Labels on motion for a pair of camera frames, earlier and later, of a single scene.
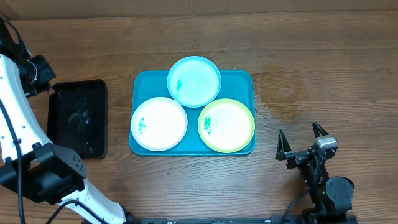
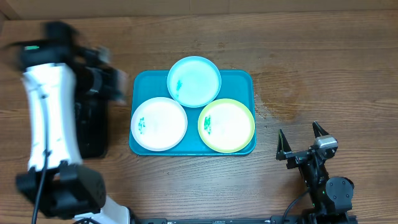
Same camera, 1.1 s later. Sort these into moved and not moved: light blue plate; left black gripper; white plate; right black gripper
Moved: left black gripper
Not moved: light blue plate; white plate; right black gripper
